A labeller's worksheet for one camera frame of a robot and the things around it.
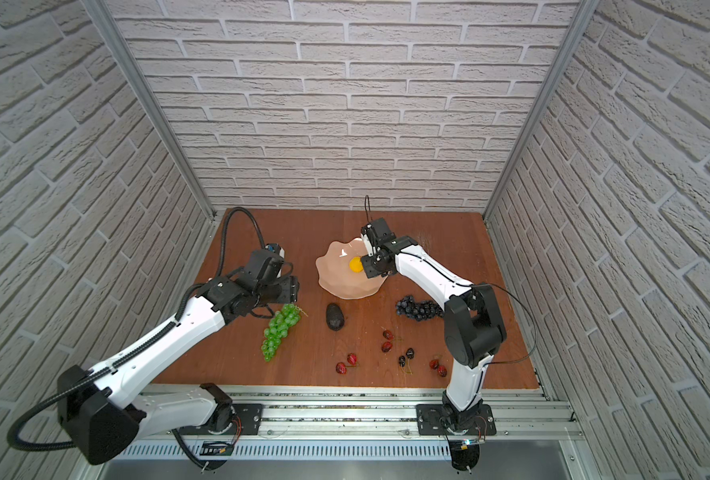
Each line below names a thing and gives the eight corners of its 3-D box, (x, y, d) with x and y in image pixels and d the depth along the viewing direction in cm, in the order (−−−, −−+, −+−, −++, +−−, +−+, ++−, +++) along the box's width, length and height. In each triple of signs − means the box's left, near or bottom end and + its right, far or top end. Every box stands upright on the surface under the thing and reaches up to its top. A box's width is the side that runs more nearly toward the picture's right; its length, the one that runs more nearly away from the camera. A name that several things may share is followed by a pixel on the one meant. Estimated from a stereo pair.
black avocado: (326, 332, 90) (324, 326, 86) (328, 308, 95) (327, 302, 91) (343, 332, 90) (343, 327, 86) (345, 308, 95) (344, 302, 92)
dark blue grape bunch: (397, 322, 93) (399, 315, 89) (396, 303, 97) (397, 295, 93) (440, 322, 93) (444, 315, 89) (437, 303, 97) (440, 295, 93)
